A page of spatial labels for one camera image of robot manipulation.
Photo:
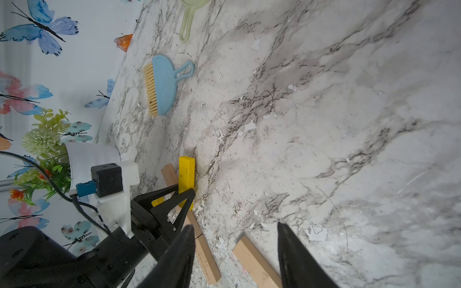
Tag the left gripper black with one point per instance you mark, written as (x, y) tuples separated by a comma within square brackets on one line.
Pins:
[(157, 219)]

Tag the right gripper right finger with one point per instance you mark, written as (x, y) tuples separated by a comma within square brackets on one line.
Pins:
[(298, 268)]

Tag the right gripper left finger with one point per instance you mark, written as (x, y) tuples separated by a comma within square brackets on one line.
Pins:
[(174, 269)]

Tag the wooden block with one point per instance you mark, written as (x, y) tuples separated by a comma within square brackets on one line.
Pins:
[(256, 265), (169, 175), (203, 252)]

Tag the yellow block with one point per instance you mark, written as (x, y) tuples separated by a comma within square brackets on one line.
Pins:
[(186, 179)]

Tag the wooden block top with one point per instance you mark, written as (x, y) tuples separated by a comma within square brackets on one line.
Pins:
[(169, 175)]

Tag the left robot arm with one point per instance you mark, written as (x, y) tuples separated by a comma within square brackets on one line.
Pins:
[(30, 259)]

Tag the potted plant white pot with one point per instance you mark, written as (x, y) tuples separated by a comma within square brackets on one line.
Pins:
[(45, 145)]

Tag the blue hand brush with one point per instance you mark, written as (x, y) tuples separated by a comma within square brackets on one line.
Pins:
[(161, 80)]

